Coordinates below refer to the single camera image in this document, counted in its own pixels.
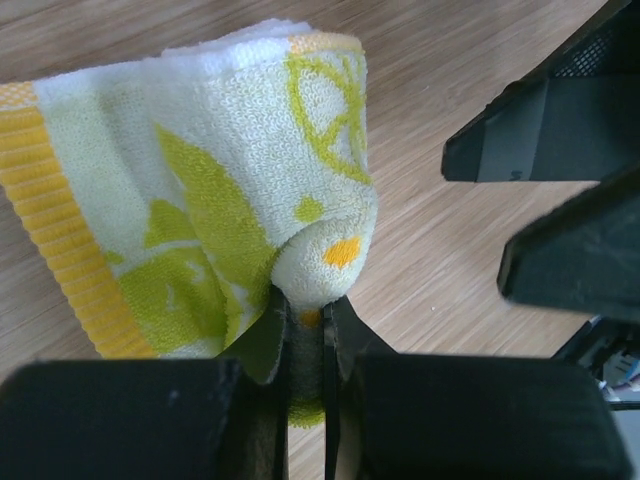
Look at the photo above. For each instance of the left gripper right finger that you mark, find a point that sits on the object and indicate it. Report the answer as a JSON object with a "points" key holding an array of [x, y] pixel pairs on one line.
{"points": [[392, 415]]}

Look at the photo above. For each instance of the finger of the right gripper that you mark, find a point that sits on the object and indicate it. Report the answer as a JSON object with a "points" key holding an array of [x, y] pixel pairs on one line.
{"points": [[583, 256], [574, 117]]}

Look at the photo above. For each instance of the yellow green patterned towel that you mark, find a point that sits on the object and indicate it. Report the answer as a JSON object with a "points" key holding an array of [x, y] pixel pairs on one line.
{"points": [[169, 195]]}

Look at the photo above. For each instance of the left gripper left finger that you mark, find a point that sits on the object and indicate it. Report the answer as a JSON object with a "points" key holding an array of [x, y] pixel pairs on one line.
{"points": [[219, 418]]}

